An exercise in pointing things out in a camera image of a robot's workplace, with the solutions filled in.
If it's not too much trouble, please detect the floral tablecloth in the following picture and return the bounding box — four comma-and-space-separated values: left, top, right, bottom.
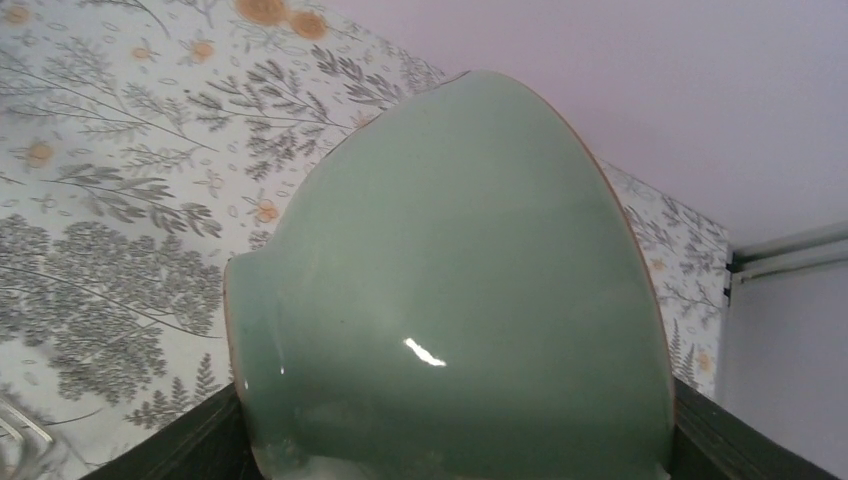
0, 0, 733, 480

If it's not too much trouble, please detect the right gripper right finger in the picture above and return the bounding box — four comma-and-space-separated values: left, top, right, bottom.
670, 379, 836, 480

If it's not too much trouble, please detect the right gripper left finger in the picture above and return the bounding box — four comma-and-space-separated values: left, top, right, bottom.
83, 384, 262, 480

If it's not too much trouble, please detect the aluminium rail frame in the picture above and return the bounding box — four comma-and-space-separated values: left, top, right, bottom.
724, 221, 847, 300

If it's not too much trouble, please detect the pale green bowl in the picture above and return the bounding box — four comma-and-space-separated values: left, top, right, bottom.
224, 71, 674, 479

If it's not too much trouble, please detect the wire dish rack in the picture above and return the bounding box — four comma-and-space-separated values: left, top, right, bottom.
1, 394, 61, 480

